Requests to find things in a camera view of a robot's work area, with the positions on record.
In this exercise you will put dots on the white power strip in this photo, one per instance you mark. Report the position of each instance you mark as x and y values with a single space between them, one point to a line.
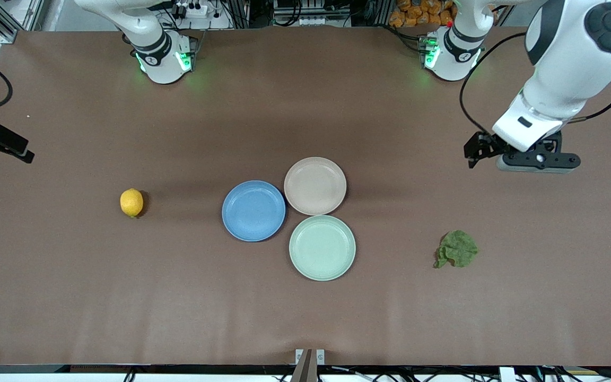
191 10

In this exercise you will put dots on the green lettuce leaf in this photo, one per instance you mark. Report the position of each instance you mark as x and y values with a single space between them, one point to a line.
459 249

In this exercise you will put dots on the white electronics box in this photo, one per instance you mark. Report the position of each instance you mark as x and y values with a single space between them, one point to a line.
316 20

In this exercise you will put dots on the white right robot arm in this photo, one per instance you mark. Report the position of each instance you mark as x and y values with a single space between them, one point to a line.
159 63

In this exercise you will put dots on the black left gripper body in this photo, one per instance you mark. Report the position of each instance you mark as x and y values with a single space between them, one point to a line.
481 145

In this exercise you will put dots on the bag of orange items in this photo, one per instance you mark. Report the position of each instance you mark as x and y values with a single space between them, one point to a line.
417 13

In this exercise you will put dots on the metal table bracket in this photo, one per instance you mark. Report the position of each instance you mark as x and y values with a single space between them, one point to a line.
310 366

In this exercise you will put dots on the yellow lemon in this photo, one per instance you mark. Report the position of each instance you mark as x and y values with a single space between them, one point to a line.
131 202

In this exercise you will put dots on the pale green plate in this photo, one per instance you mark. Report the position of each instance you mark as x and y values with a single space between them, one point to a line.
322 248

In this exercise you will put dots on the blue plate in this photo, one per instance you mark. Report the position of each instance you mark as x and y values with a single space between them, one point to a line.
253 211

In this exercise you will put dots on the aluminium frame rail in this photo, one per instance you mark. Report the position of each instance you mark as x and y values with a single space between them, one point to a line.
6 29

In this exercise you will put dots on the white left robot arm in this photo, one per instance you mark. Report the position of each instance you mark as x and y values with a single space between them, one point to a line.
565 69

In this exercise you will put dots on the beige plate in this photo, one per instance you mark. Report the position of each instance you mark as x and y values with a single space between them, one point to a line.
315 185

